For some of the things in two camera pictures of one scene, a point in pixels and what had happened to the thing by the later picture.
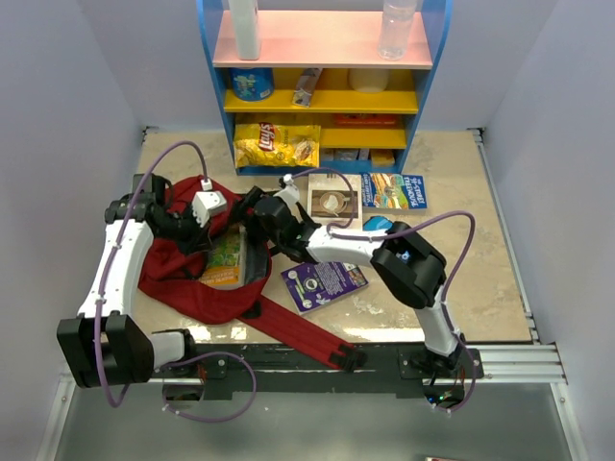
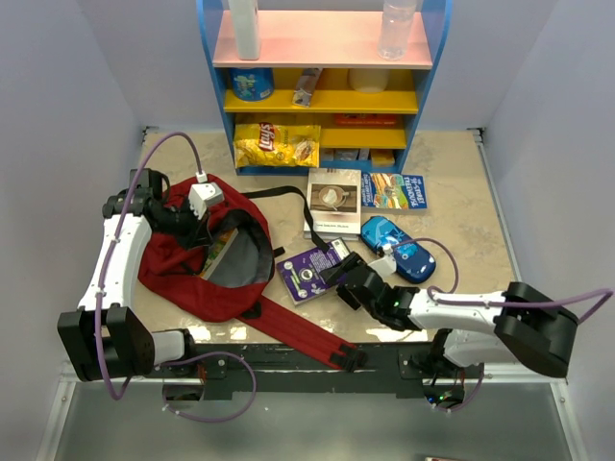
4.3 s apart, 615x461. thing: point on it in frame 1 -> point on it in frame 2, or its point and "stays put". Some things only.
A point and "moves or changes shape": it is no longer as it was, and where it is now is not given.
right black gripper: x=250 y=201 -> x=334 y=272
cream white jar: x=369 y=80 stays put
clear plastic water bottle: x=398 y=16 stays put
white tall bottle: x=246 y=20 stays put
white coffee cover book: x=330 y=201 stays put
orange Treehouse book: x=227 y=259 moves or changes shape
